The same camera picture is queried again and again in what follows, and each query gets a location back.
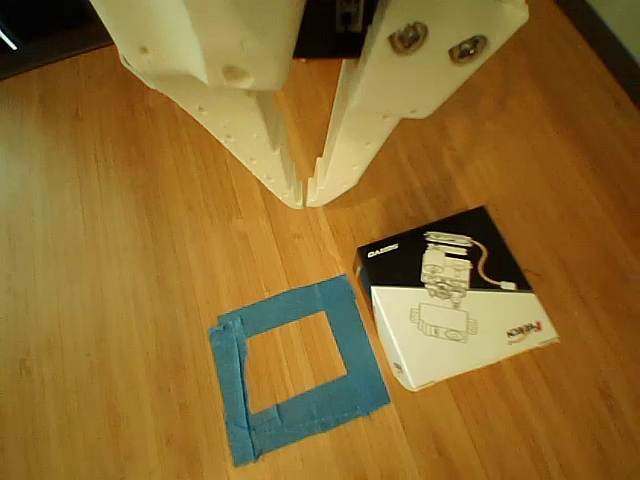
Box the black and white servo box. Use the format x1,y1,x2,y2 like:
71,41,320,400
353,204,561,393

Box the blue tape square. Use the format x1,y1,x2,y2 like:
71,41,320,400
207,273,392,469

